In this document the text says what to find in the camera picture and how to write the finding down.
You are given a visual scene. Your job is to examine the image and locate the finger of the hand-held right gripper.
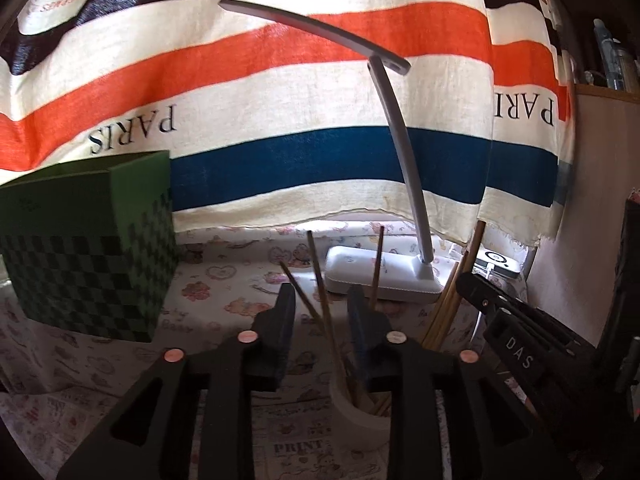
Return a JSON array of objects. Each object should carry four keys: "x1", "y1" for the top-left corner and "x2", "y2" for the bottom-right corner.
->
[
  {"x1": 455, "y1": 271, "x2": 597, "y2": 362},
  {"x1": 483, "y1": 308, "x2": 592, "y2": 412}
]

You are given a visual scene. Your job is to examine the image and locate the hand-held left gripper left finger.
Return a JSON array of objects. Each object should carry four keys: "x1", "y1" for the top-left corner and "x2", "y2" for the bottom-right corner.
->
[{"x1": 56, "y1": 282, "x2": 297, "y2": 480}]

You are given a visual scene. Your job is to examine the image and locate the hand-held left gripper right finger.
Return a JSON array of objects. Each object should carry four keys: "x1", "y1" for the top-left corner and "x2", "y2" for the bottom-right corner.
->
[{"x1": 347, "y1": 285, "x2": 576, "y2": 480}]

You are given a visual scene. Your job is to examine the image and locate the striped fabric curtain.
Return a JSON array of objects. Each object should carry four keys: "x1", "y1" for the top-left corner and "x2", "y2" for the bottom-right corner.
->
[{"x1": 0, "y1": 0, "x2": 576, "y2": 246}]

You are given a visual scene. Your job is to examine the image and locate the bear and heart printed cloth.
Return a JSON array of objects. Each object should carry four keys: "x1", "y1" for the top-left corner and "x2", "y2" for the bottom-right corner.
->
[{"x1": 0, "y1": 222, "x2": 531, "y2": 396}]

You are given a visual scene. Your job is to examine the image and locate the white panel with wooden edge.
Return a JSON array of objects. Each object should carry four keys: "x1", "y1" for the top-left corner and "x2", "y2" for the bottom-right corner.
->
[{"x1": 525, "y1": 82, "x2": 640, "y2": 346}]

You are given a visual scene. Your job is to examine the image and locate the translucent plastic cup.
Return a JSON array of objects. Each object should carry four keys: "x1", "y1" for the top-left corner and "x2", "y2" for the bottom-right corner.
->
[{"x1": 327, "y1": 367, "x2": 396, "y2": 442}]

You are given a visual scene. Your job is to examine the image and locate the green checkered box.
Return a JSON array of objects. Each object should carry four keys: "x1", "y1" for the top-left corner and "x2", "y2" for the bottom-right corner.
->
[{"x1": 0, "y1": 150, "x2": 178, "y2": 343}]

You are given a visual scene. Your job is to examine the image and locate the clear plastic bottle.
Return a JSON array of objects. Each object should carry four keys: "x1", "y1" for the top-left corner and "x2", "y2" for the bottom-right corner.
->
[{"x1": 592, "y1": 19, "x2": 613, "y2": 88}]

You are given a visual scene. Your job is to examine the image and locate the white desk lamp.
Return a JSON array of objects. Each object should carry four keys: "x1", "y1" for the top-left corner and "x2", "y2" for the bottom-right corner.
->
[{"x1": 218, "y1": 0, "x2": 443, "y2": 305}]

